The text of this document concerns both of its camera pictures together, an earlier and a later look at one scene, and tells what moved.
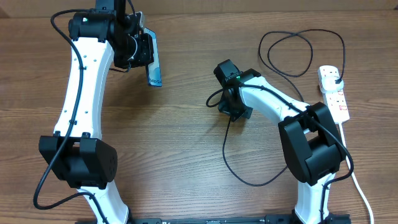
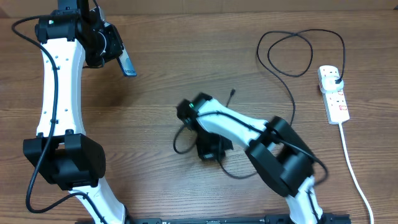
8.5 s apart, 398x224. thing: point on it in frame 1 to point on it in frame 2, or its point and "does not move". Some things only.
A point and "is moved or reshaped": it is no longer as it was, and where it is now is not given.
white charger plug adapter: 328,84 does not move
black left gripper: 147,55 to 112,33
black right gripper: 226,109 to 208,153
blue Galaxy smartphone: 152,70 is moved or reshaped
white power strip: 335,101 does not move
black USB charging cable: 280,68 to 293,34
